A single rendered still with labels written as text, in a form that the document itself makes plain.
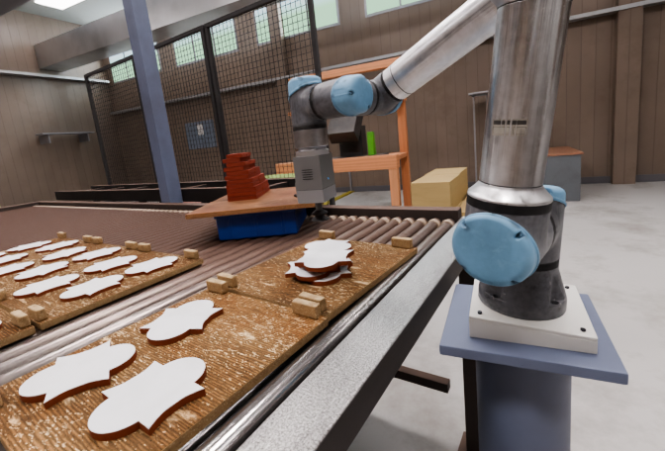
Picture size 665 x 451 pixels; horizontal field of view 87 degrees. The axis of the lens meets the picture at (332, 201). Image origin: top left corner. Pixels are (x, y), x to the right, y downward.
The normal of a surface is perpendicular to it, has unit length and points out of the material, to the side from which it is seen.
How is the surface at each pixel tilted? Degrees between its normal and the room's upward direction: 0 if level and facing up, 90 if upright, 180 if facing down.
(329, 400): 0
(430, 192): 90
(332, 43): 90
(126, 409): 0
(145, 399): 0
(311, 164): 90
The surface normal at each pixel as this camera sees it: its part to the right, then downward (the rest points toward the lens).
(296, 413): -0.11, -0.98
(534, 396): -0.20, 0.19
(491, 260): -0.66, 0.33
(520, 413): -0.49, 0.21
